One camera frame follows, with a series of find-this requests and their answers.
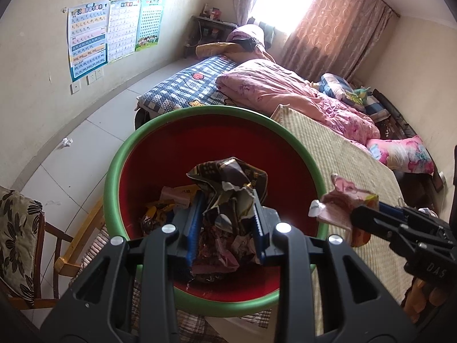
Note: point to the pink floral pillow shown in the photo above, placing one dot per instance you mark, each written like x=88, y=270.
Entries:
x=403, y=155

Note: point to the white chart wall poster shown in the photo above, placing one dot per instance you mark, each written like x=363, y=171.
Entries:
x=123, y=28

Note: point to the pink patterned curtain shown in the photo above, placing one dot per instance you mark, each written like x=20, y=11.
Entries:
x=339, y=25

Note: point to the yellow white packet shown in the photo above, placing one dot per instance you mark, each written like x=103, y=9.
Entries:
x=178, y=194

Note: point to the orange snack packet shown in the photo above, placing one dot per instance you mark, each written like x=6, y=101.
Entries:
x=361, y=237

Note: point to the black garment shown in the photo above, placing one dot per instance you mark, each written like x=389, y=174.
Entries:
x=248, y=43

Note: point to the folded pink quilt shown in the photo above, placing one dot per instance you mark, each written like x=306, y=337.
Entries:
x=250, y=30

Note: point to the green plush toy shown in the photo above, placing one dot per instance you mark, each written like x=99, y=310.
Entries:
x=359, y=94

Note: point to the dark headboard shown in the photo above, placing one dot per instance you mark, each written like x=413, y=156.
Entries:
x=403, y=121

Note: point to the yellow snack wrapper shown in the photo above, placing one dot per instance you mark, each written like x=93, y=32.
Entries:
x=157, y=214

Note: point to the wooden bed frame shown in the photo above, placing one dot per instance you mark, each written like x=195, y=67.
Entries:
x=82, y=235

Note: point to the dark hanging garment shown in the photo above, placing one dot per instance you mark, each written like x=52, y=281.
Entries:
x=267, y=34

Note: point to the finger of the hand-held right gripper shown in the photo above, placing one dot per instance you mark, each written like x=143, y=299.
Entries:
x=378, y=223
x=403, y=212

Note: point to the blue bordered alphabet wall poster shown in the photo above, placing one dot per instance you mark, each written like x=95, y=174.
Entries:
x=89, y=39

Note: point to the dark wooden desk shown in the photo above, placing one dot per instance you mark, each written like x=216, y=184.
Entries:
x=207, y=32

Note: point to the yellow brown blanket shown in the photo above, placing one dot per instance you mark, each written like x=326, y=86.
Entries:
x=214, y=48

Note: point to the blue checked pillow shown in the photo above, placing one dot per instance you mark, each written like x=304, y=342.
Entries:
x=378, y=109
x=335, y=84

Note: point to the blue checked bedsheet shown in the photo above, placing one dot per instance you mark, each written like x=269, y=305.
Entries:
x=185, y=82

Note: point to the pale pink wrapper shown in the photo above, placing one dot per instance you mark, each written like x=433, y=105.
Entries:
x=339, y=203

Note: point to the white wall socket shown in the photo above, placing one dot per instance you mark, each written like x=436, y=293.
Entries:
x=75, y=88
x=95, y=75

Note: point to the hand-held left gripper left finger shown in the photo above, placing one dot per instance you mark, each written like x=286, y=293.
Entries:
x=194, y=232

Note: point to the crumpled white paper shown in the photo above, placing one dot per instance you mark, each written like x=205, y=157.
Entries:
x=66, y=142

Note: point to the pink printed foil wrapper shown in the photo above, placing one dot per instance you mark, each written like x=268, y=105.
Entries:
x=221, y=257

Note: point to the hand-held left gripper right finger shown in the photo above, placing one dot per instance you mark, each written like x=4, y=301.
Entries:
x=260, y=232

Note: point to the dark foil wrapper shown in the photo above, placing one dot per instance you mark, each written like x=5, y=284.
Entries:
x=221, y=175

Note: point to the person's right hand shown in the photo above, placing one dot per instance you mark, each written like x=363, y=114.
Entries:
x=425, y=300

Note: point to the red basin with green rim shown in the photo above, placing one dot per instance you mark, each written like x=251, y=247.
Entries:
x=160, y=150

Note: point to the green grid wall poster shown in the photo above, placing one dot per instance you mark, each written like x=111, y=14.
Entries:
x=150, y=25

